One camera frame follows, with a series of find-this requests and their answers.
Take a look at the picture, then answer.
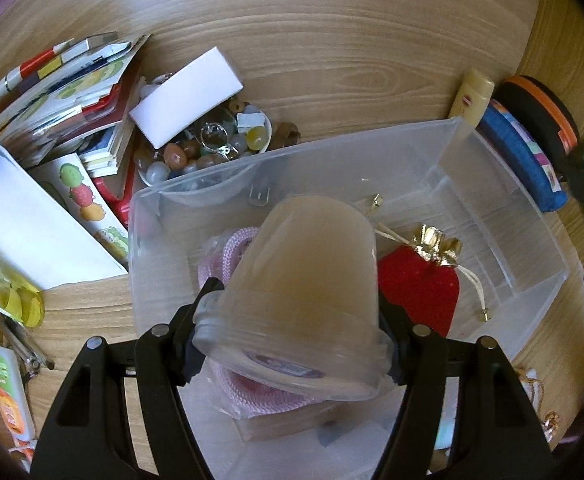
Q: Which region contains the green orange white tube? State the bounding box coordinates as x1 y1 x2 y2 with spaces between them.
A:
0 344 38 441

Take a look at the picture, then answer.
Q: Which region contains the blue fabric pencil case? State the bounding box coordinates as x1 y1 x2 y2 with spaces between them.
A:
477 99 570 213

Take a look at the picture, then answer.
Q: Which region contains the translucent jar with beige filling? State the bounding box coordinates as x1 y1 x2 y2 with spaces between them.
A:
192 195 395 403

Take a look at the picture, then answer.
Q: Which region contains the metal nail clipper set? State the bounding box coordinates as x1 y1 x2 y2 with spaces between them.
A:
0 315 55 378

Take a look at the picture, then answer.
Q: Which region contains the red velvet pouch gold trim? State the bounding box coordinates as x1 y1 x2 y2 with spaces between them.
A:
377 223 464 338

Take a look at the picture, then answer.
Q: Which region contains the white bowl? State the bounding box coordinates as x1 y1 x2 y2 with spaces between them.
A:
134 100 273 188

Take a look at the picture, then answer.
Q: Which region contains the gold chain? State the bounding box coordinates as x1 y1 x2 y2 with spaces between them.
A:
514 367 560 441

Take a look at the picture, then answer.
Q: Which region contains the yellow green packet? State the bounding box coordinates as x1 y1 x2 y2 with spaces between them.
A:
0 250 45 328

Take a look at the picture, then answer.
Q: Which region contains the pink braided rope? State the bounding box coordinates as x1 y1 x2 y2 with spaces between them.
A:
197 226 323 418

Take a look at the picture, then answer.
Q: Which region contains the fruit sticker sheet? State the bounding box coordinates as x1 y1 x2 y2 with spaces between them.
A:
37 152 133 271

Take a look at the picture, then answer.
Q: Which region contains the wooden desktop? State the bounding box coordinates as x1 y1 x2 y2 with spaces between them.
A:
0 0 584 461

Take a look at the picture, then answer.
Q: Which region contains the white rectangular box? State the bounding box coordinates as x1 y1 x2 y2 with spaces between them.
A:
129 46 244 150

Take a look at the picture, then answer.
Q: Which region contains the clear plastic storage bin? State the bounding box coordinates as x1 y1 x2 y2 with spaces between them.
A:
128 116 570 480

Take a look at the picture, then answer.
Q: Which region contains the stack of sticker booklets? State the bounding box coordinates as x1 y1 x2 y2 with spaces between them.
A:
0 35 153 221

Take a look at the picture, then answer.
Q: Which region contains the black orange round case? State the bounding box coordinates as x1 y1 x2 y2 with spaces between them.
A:
494 76 580 171

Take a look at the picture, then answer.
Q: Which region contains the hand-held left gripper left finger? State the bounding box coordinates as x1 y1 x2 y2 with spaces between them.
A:
31 276 225 480

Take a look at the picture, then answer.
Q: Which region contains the pile of coloured stone beads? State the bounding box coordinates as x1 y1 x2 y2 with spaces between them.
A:
139 100 269 183

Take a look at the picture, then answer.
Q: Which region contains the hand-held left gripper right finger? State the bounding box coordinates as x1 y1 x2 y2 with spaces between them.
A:
377 290 555 480

